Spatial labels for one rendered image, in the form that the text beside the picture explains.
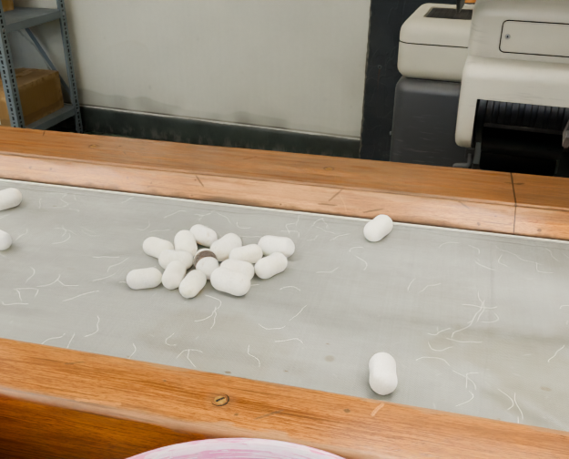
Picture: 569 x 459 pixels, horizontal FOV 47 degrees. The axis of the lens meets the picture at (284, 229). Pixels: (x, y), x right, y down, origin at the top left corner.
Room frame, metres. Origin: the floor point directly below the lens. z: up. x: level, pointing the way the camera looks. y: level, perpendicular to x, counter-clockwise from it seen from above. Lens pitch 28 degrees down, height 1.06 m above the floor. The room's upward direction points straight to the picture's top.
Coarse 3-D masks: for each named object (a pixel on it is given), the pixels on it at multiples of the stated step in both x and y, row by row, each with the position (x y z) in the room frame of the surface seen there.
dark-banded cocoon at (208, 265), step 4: (200, 260) 0.51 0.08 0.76; (204, 260) 0.51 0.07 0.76; (208, 260) 0.51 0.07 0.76; (212, 260) 0.51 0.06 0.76; (216, 260) 0.52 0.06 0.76; (200, 264) 0.51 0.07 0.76; (204, 264) 0.51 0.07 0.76; (208, 264) 0.51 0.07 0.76; (212, 264) 0.51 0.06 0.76; (216, 264) 0.51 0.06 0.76; (196, 268) 0.52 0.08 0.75; (200, 268) 0.51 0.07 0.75; (204, 268) 0.51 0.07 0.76; (208, 268) 0.51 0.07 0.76; (212, 268) 0.51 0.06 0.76; (216, 268) 0.51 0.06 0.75; (204, 272) 0.51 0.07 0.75; (208, 272) 0.51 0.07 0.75; (208, 276) 0.51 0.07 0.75
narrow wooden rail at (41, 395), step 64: (0, 384) 0.34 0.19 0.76; (64, 384) 0.34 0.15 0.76; (128, 384) 0.34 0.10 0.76; (192, 384) 0.34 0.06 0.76; (256, 384) 0.34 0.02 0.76; (0, 448) 0.34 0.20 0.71; (64, 448) 0.32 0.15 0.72; (128, 448) 0.31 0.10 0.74; (320, 448) 0.29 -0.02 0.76; (384, 448) 0.29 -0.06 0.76; (448, 448) 0.29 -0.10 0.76; (512, 448) 0.29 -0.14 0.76
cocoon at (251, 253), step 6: (246, 246) 0.54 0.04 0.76; (252, 246) 0.54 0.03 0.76; (258, 246) 0.54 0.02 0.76; (234, 252) 0.53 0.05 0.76; (240, 252) 0.53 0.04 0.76; (246, 252) 0.53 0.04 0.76; (252, 252) 0.54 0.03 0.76; (258, 252) 0.54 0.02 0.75; (234, 258) 0.53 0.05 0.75; (240, 258) 0.53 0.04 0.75; (246, 258) 0.53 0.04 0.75; (252, 258) 0.53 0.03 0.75; (258, 258) 0.54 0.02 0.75
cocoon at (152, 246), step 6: (150, 240) 0.55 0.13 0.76; (156, 240) 0.55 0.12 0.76; (162, 240) 0.55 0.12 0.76; (144, 246) 0.55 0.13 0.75; (150, 246) 0.55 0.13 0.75; (156, 246) 0.55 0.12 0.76; (162, 246) 0.54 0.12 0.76; (168, 246) 0.55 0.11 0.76; (150, 252) 0.55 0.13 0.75; (156, 252) 0.54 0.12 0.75
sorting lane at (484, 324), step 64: (64, 192) 0.70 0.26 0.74; (0, 256) 0.55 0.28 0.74; (64, 256) 0.55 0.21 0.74; (128, 256) 0.55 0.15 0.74; (320, 256) 0.56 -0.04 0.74; (384, 256) 0.56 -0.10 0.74; (448, 256) 0.56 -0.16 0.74; (512, 256) 0.56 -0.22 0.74; (0, 320) 0.45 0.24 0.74; (64, 320) 0.45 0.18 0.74; (128, 320) 0.45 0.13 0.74; (192, 320) 0.45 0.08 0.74; (256, 320) 0.45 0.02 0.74; (320, 320) 0.45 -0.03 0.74; (384, 320) 0.45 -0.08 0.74; (448, 320) 0.45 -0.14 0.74; (512, 320) 0.45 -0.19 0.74; (320, 384) 0.37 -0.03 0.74; (448, 384) 0.37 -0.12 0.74; (512, 384) 0.37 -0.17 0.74
